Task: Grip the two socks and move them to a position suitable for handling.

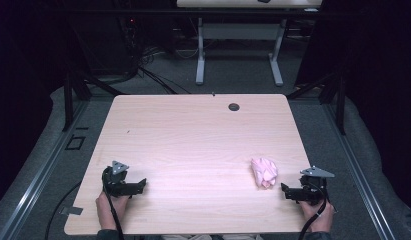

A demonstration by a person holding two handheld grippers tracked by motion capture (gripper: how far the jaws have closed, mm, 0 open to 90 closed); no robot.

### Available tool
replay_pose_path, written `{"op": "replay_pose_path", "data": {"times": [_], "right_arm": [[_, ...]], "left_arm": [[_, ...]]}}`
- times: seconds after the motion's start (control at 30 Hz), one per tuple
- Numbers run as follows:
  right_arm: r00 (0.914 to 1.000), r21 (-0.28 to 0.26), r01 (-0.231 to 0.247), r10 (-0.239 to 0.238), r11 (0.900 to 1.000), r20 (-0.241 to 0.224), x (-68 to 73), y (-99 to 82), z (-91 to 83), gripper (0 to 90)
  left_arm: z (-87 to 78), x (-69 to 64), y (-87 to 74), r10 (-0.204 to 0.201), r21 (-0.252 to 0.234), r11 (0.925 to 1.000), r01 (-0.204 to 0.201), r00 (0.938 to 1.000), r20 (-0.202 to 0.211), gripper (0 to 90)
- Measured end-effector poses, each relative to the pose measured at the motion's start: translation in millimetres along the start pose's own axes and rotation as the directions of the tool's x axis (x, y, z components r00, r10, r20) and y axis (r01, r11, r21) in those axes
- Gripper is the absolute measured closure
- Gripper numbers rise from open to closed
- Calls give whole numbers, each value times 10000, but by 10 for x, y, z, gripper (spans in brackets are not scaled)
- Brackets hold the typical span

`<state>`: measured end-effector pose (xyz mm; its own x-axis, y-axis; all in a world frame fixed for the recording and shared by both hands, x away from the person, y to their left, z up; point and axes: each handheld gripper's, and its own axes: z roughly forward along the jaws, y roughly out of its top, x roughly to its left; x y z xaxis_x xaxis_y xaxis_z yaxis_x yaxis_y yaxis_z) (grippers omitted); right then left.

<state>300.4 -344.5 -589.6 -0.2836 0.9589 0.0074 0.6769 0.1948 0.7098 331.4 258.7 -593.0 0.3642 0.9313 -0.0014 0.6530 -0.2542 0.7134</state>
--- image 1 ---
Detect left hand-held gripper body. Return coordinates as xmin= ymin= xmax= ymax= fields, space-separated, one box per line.
xmin=101 ymin=160 xmax=135 ymax=198

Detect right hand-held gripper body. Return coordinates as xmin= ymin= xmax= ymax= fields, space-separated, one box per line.
xmin=298 ymin=165 xmax=336 ymax=206

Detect pink cloth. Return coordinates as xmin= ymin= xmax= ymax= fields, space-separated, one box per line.
xmin=250 ymin=157 xmax=279 ymax=190

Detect person's right hand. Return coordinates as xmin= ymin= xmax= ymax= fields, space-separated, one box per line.
xmin=298 ymin=199 xmax=336 ymax=234

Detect person's left hand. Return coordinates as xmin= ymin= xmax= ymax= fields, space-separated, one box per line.
xmin=95 ymin=191 xmax=131 ymax=232

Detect grey tape strip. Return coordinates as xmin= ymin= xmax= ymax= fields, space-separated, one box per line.
xmin=58 ymin=206 xmax=84 ymax=216

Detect black tape square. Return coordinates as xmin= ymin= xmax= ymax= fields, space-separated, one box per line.
xmin=64 ymin=133 xmax=87 ymax=151

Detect person's legs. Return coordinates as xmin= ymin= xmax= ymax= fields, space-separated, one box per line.
xmin=160 ymin=233 xmax=265 ymax=240

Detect black metal stand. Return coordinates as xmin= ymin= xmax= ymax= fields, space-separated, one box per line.
xmin=286 ymin=49 xmax=348 ymax=136
xmin=60 ymin=19 xmax=129 ymax=133

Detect white desk with metal legs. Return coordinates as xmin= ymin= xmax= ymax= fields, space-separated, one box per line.
xmin=175 ymin=0 xmax=324 ymax=87

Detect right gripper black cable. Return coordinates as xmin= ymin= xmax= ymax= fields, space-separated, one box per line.
xmin=297 ymin=181 xmax=329 ymax=240

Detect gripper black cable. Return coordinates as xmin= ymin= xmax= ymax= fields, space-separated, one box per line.
xmin=102 ymin=166 xmax=126 ymax=240
xmin=297 ymin=181 xmax=329 ymax=240

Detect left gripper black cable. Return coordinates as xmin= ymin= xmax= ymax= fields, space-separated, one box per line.
xmin=102 ymin=166 xmax=126 ymax=240

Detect aluminium floor rail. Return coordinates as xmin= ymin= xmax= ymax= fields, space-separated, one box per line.
xmin=0 ymin=99 xmax=91 ymax=240
xmin=322 ymin=103 xmax=399 ymax=240

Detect black floor cable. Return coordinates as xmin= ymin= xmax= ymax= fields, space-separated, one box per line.
xmin=43 ymin=180 xmax=83 ymax=240

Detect bundle of floor cables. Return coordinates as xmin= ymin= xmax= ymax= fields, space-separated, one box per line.
xmin=126 ymin=43 xmax=201 ymax=95

